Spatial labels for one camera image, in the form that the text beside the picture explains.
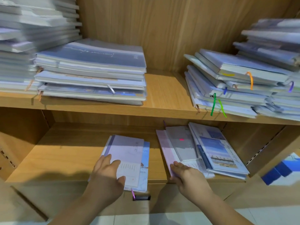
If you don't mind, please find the person's right hand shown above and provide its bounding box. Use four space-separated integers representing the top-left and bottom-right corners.
170 161 214 204

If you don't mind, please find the row of patterned notebooks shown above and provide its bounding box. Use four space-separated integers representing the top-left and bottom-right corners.
188 122 250 180

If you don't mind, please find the person's left hand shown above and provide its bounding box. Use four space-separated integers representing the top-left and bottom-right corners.
84 154 126 207

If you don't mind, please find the stack of large blue notebooks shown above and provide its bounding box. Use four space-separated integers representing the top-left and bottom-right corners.
0 0 83 94

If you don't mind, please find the wooden shelf unit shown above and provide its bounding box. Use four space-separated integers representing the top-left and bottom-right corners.
0 0 300 225

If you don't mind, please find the person's right forearm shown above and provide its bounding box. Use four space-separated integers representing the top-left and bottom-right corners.
197 190 254 225

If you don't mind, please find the pile of small notebooks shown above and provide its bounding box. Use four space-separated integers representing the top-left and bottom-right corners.
184 18 300 122

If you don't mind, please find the blue white small box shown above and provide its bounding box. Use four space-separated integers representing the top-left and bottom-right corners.
261 154 300 186

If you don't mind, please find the stack of grey blue notebooks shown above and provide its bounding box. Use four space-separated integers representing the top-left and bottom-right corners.
34 39 147 106

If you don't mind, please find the small black shelf clip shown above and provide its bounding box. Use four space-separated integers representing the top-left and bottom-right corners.
132 194 152 201

